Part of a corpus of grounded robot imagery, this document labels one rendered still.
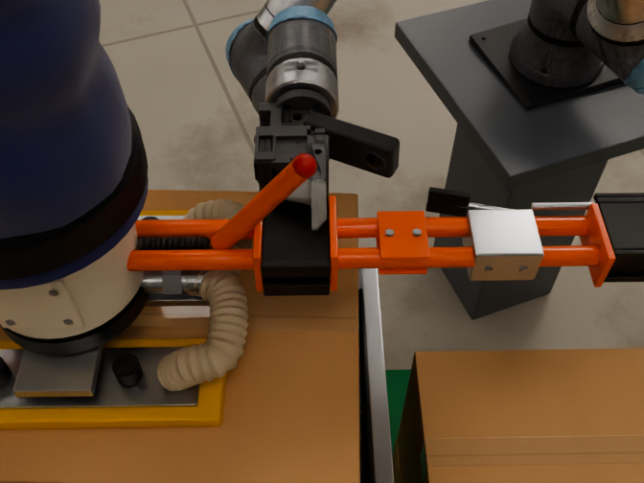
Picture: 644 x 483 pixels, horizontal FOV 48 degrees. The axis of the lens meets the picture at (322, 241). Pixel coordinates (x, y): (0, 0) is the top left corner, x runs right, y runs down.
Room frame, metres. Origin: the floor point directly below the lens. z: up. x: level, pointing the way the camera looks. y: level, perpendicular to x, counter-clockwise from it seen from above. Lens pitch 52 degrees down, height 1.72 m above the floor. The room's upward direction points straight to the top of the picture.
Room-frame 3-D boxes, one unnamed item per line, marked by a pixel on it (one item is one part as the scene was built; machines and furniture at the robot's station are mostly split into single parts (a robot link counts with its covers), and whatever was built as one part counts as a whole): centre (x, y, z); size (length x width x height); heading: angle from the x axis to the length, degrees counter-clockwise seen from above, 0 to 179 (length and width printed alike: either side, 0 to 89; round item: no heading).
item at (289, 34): (0.78, 0.03, 1.11); 0.12 x 0.09 x 0.10; 1
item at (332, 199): (0.47, 0.03, 1.12); 0.10 x 0.08 x 0.06; 1
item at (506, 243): (0.47, -0.19, 1.11); 0.07 x 0.07 x 0.04; 1
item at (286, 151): (0.61, 0.03, 1.12); 0.12 x 0.09 x 0.08; 1
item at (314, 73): (0.69, 0.02, 1.12); 0.09 x 0.05 x 0.10; 91
